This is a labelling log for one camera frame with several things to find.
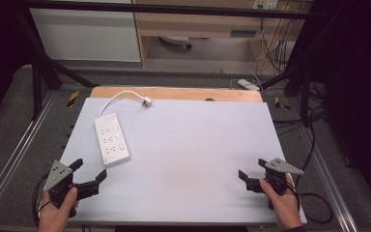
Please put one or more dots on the white chair base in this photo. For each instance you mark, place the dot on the white chair base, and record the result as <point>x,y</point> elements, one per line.
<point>175,40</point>

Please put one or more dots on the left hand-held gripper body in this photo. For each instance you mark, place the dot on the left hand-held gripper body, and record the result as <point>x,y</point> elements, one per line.
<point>58,176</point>

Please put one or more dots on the aluminium rail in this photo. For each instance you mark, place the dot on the aluminium rail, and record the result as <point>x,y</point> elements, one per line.
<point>328,180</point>
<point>13,161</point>

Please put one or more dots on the white cabinet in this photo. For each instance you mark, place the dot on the white cabinet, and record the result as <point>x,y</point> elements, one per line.
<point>83,35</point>

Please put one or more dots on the white plug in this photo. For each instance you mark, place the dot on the white plug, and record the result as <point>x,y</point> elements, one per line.
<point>147,102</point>

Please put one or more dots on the wall socket panel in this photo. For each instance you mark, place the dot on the wall socket panel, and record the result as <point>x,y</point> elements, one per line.
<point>265,4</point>

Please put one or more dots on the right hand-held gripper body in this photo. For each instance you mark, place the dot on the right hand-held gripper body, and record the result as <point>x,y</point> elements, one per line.
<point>278,175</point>

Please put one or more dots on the pale grey table mat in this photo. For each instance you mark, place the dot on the pale grey table mat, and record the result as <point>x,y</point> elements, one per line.
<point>190,154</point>

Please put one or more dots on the white floor power strip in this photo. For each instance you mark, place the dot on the white floor power strip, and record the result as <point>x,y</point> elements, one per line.
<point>248,84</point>

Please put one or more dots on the light wooden desk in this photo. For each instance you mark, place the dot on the light wooden desk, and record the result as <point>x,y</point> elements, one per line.
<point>199,24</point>

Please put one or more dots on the black metal frame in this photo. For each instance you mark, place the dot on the black metal frame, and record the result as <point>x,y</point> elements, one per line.
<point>174,8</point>

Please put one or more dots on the person's right hand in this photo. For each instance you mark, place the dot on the person's right hand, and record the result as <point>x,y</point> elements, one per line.
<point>283,206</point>

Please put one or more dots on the person's left hand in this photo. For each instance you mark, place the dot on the person's left hand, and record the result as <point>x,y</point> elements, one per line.
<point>56,214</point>

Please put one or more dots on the wooden table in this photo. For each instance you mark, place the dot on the wooden table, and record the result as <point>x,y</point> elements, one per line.
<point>180,93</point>

